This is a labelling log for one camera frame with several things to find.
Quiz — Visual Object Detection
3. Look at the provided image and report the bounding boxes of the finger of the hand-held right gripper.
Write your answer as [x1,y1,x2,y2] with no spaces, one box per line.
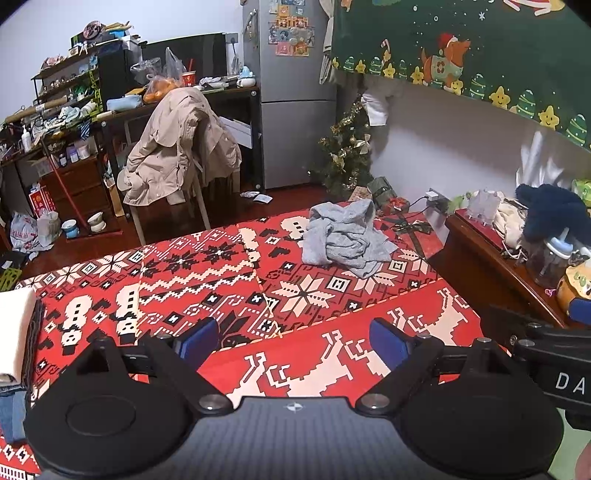
[488,305,563,357]
[567,296,591,325]

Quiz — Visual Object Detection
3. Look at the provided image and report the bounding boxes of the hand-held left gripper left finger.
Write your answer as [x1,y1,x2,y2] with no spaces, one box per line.
[69,318,234,415]

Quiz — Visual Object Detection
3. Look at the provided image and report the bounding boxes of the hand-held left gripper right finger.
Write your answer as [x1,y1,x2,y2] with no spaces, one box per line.
[358,318,515,415]

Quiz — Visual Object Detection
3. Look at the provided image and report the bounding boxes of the grey t-shirt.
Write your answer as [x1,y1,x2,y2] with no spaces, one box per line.
[302,199,399,278]

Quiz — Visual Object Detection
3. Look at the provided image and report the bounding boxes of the yellow pumpkin toy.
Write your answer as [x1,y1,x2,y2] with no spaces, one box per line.
[555,262,591,320]

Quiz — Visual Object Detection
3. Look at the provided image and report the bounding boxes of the clear water bottle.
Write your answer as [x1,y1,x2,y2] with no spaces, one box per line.
[526,232,576,288]

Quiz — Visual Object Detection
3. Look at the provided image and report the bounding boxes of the red patterned blanket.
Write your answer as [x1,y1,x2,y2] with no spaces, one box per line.
[0,203,513,480]

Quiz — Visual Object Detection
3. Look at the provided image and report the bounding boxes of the wooden bedside table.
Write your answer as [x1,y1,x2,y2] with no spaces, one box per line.
[429,208,583,348]

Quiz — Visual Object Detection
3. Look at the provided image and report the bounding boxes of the dark blue knit hat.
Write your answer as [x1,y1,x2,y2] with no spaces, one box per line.
[515,184,588,246]

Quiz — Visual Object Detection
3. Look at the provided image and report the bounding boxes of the beige cloth bag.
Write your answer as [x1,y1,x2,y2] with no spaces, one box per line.
[492,199,530,248]

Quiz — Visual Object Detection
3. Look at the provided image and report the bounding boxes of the red wrapped gift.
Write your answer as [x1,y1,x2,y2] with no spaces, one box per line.
[384,196,444,260]

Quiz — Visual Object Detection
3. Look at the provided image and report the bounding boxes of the clear acrylic stand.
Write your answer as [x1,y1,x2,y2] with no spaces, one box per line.
[466,188,502,218]

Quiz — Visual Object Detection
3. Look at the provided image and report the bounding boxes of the green plush toy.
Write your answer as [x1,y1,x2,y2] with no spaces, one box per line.
[445,191,476,214]

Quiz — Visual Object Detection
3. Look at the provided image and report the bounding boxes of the white chair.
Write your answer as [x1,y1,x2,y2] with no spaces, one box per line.
[128,104,242,246]

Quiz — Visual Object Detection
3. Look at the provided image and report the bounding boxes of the green gift box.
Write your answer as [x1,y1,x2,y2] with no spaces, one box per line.
[367,176,398,211]

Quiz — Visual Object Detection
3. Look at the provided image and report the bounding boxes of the clear plastic wrap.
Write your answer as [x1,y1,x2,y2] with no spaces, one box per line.
[516,131,567,188]

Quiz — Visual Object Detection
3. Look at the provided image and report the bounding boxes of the folded dark cloth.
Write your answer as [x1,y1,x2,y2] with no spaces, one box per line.
[19,300,47,385]

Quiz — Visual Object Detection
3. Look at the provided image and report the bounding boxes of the folded white cloth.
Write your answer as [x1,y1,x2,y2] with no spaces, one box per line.
[0,288,38,376]

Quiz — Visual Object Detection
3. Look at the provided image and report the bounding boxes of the small Christmas tree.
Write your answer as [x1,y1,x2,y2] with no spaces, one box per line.
[308,95,376,195]

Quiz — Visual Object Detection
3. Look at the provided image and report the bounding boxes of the wooden dresser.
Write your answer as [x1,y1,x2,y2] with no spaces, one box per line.
[0,138,115,232]

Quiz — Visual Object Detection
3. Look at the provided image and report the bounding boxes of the beige jacket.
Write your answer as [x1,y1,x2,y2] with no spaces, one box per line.
[117,87,242,207]

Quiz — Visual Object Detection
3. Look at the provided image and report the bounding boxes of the folded blue jeans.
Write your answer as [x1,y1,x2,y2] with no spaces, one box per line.
[0,382,29,445]

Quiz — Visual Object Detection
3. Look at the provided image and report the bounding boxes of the black desk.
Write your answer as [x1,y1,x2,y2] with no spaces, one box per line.
[97,85,267,219]

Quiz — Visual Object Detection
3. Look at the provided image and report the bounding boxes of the red box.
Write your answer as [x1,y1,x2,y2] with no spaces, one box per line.
[28,185,57,216]

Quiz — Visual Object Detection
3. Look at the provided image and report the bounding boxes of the red broom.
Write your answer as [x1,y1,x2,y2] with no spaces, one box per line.
[39,136,93,232]

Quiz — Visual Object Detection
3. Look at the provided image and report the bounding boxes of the silver refrigerator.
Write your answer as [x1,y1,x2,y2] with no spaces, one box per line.
[242,0,341,190]

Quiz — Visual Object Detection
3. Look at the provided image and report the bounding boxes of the white paper sheet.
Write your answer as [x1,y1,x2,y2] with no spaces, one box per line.
[361,90,389,127]

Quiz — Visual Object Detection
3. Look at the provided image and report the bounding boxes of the plastic bag of oranges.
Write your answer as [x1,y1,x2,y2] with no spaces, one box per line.
[130,46,188,105]

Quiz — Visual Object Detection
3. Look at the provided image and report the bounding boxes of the black monitor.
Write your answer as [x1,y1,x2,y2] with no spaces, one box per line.
[141,33,228,83]

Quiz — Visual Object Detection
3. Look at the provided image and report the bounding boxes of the cluttered metal shelf rack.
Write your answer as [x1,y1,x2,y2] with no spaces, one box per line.
[30,21,144,123]

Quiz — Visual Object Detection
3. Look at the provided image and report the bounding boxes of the group of fridge magnets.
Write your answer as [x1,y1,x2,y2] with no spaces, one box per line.
[268,0,318,57]

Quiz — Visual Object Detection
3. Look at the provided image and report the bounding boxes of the green Christmas wall hanging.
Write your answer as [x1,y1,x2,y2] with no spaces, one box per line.
[318,0,591,149]

